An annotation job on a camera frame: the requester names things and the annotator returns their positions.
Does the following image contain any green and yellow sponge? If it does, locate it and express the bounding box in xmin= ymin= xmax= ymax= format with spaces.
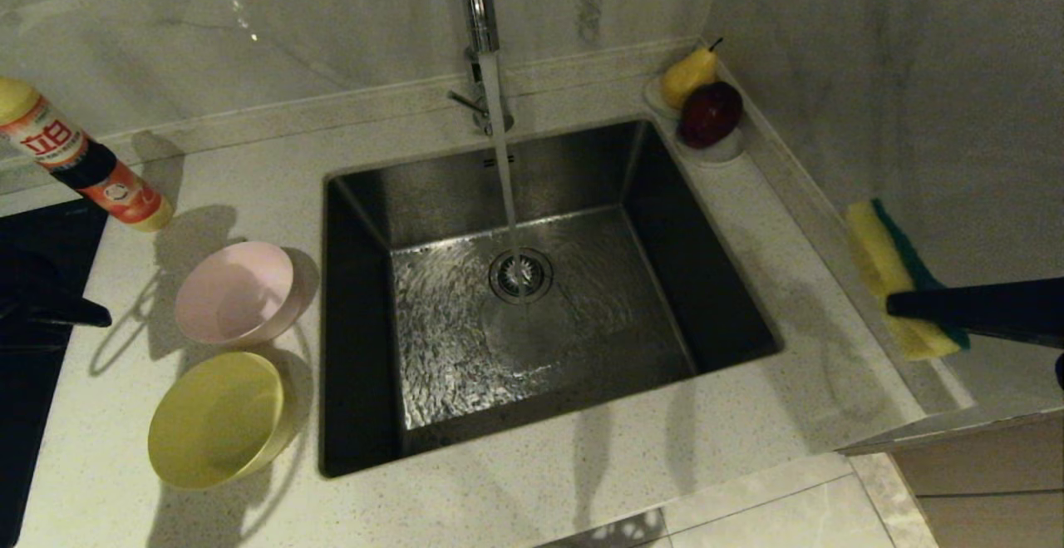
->
xmin=845 ymin=199 xmax=971 ymax=362

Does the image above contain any dish soap bottle orange label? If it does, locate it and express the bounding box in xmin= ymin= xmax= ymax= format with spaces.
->
xmin=0 ymin=77 xmax=175 ymax=234

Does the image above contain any pink plastic bowl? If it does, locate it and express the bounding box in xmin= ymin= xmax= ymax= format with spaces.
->
xmin=174 ymin=241 xmax=304 ymax=346

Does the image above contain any stainless steel sink basin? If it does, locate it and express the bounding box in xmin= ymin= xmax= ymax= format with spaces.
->
xmin=318 ymin=118 xmax=782 ymax=478

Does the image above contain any black glass cooktop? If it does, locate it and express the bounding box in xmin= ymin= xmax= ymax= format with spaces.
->
xmin=0 ymin=201 xmax=109 ymax=545

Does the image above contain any yellow plastic bowl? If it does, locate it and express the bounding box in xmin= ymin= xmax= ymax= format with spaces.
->
xmin=147 ymin=351 xmax=296 ymax=491

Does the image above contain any wood tone cabinet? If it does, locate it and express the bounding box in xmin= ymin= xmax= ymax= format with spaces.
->
xmin=889 ymin=419 xmax=1064 ymax=548

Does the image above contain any small white dish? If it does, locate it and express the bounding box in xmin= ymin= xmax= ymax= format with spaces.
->
xmin=642 ymin=74 xmax=746 ymax=168

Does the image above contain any dark red apple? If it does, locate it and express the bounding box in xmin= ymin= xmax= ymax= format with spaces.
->
xmin=677 ymin=81 xmax=743 ymax=150

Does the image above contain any yellow pear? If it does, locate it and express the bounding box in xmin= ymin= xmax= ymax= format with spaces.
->
xmin=661 ymin=38 xmax=722 ymax=111

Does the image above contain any running water stream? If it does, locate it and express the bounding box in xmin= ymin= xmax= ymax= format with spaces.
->
xmin=480 ymin=53 xmax=529 ymax=283

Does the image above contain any round metal drain strainer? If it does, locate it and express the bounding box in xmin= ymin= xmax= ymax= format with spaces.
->
xmin=489 ymin=249 xmax=554 ymax=306

